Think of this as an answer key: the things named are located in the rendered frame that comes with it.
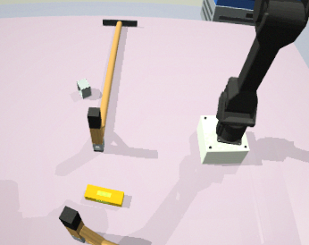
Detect yellow rectangular block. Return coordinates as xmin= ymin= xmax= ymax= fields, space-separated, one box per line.
xmin=84 ymin=185 xmax=124 ymax=207

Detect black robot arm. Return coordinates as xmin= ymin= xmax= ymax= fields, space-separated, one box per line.
xmin=216 ymin=0 xmax=309 ymax=146

